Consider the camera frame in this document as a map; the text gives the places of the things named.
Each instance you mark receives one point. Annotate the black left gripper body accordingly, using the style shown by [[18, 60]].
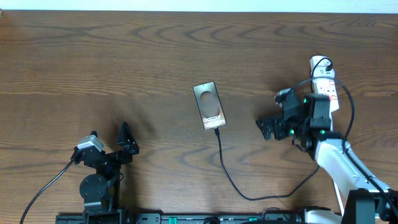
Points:
[[117, 160]]

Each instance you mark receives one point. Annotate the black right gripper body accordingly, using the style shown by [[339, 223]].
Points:
[[295, 127]]

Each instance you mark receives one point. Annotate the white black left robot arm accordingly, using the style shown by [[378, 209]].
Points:
[[100, 191]]

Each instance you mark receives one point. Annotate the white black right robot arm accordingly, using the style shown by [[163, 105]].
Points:
[[309, 121]]

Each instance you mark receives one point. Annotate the white power strip socket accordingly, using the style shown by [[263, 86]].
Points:
[[324, 84]]

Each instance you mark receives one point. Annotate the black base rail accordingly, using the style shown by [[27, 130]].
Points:
[[217, 218]]

